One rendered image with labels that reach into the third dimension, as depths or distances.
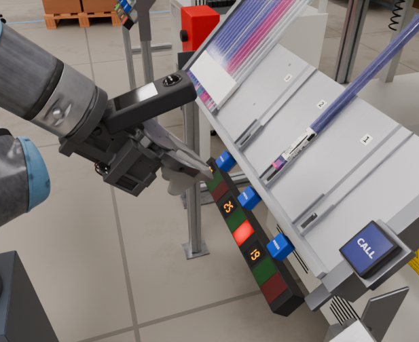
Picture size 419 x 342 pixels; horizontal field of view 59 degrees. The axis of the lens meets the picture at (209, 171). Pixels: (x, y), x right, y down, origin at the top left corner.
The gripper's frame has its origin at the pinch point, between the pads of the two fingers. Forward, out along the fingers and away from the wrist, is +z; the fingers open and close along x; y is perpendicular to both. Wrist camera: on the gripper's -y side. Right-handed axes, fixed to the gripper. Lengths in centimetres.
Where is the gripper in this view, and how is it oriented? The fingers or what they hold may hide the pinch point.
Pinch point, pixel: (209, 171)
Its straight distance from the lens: 54.2
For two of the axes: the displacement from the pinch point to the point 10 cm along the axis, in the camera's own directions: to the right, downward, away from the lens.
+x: 3.2, 5.7, -7.5
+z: 6.8, 4.2, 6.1
